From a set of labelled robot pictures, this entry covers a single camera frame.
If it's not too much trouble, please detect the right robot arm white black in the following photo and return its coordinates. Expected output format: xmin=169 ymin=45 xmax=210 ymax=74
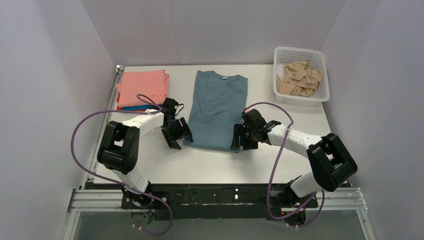
xmin=231 ymin=109 xmax=358 ymax=206

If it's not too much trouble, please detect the aluminium front frame rail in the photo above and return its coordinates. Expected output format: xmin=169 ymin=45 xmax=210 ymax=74
xmin=61 ymin=187 xmax=376 ymax=240

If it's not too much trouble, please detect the white plastic basket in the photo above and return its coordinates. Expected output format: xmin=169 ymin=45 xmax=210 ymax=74
xmin=273 ymin=47 xmax=330 ymax=106

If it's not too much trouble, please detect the pink folded t shirt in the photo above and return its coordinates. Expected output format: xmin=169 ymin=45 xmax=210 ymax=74
xmin=115 ymin=69 xmax=170 ymax=109

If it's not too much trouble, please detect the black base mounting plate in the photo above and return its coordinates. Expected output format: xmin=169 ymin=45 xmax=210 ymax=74
xmin=121 ymin=183 xmax=312 ymax=221

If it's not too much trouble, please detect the aluminium left side rail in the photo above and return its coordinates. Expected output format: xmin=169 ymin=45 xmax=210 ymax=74
xmin=79 ymin=65 xmax=125 ymax=190

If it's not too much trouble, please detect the orange folded t shirt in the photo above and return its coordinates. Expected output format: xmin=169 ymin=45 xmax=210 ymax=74
xmin=115 ymin=94 xmax=148 ymax=113

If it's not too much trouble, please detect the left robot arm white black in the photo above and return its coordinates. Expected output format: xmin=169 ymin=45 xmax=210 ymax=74
xmin=97 ymin=97 xmax=193 ymax=208

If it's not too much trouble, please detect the grey-blue t shirt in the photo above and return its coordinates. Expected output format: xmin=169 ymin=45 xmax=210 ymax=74
xmin=183 ymin=70 xmax=248 ymax=154

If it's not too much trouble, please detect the blue folded t shirt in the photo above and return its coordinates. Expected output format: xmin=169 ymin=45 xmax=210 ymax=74
xmin=121 ymin=104 xmax=157 ymax=113

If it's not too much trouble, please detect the beige crumpled t shirt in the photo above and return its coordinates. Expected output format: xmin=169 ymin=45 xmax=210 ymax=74
xmin=275 ymin=61 xmax=324 ymax=97

